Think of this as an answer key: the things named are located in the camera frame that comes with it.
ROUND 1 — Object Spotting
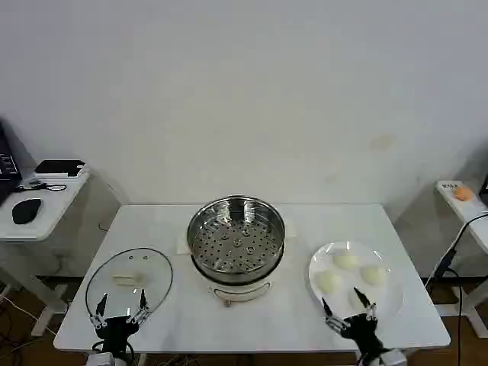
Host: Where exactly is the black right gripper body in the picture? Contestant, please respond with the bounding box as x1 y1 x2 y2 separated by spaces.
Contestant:
342 313 386 356

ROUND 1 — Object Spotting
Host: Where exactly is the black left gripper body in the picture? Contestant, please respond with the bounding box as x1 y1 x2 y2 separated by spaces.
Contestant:
95 315 139 352

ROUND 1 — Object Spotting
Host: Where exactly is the white round plate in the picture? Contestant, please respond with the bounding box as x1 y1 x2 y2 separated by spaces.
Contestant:
307 240 405 322

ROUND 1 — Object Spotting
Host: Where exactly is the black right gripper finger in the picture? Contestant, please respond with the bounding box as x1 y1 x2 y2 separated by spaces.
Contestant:
352 287 379 326
321 297 350 337

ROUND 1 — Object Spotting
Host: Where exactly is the black box with print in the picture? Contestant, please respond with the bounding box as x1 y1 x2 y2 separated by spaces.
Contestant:
0 119 22 181

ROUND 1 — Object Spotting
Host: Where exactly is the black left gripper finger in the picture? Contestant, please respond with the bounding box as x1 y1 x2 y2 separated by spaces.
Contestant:
89 292 108 329
127 288 150 326

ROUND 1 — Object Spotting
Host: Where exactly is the key with black lanyard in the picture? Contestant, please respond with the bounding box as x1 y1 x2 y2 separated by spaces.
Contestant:
15 178 68 192

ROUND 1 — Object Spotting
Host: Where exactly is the white side desk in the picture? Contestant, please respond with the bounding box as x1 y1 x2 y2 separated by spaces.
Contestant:
0 167 91 337

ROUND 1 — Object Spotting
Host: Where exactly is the white electric pot base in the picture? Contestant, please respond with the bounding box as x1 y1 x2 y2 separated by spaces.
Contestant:
192 262 275 308

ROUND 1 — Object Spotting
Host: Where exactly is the white desk with metal legs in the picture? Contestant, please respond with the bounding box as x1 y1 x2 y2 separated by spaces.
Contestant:
436 178 488 339

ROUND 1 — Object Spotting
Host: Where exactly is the glass lid with white knob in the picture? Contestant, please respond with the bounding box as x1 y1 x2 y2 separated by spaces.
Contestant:
85 246 174 323

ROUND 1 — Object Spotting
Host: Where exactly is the black hanging cable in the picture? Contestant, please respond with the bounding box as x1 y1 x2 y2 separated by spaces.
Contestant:
423 212 488 340

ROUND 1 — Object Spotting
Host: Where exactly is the black pad on white box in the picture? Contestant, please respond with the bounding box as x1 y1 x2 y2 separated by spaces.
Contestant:
34 159 87 178

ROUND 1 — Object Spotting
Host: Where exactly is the steel steamer basket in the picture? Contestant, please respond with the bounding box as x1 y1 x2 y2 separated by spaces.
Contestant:
186 195 286 284

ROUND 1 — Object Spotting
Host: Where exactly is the black computer mouse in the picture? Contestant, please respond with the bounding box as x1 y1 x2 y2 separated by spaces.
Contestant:
11 197 43 225

